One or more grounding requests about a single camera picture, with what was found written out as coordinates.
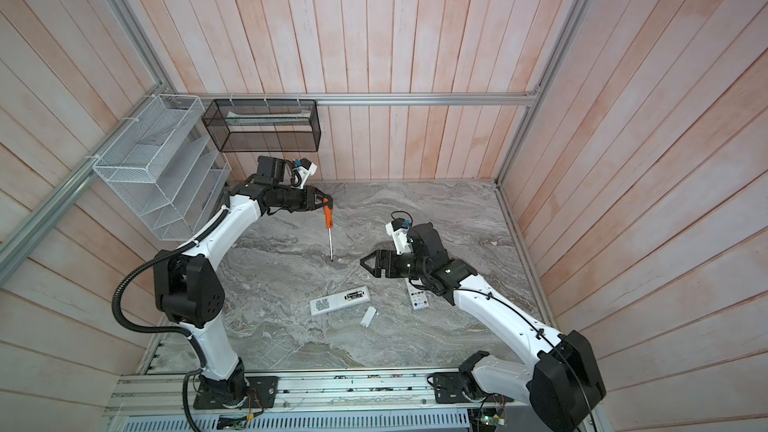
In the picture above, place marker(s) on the black wire mesh basket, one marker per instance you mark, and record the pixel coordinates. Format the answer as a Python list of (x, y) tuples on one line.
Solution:
[(263, 125)]

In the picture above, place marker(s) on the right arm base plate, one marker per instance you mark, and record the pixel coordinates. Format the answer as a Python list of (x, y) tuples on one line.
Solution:
[(456, 387)]

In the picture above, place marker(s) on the white wire mesh shelf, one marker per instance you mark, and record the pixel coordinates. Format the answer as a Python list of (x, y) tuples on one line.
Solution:
[(164, 169)]

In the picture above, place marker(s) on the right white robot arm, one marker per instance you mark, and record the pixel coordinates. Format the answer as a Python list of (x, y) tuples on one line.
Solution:
[(557, 375)]

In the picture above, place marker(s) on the aluminium frame bar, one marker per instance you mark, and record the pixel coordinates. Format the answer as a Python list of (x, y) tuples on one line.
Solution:
[(25, 238), (380, 99)]

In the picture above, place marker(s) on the aluminium mounting rail front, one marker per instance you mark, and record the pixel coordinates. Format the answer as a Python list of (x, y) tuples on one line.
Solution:
[(296, 391)]

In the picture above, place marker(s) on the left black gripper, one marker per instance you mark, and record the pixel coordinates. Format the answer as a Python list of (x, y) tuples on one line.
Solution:
[(310, 193)]

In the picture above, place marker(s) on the white battery cover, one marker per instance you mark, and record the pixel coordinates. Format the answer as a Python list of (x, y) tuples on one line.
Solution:
[(368, 316)]

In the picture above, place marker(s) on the aluminium frame bar back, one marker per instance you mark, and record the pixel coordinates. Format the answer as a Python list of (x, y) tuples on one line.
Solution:
[(380, 99)]

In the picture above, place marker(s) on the white remote control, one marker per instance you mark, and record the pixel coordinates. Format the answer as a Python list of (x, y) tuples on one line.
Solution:
[(340, 301), (417, 294)]

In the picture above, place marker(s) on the aluminium frame bar left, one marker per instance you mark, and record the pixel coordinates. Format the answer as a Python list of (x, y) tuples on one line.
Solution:
[(25, 238)]

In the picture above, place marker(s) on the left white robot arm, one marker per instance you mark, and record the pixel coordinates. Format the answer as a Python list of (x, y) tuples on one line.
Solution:
[(191, 294)]

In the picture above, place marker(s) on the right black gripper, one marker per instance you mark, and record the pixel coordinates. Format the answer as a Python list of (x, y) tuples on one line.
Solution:
[(382, 256)]

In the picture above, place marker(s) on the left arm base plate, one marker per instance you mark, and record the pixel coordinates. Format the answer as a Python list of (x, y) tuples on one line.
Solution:
[(250, 392)]

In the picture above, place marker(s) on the orange handled screwdriver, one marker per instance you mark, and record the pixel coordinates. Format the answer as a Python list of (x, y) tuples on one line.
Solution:
[(329, 223)]

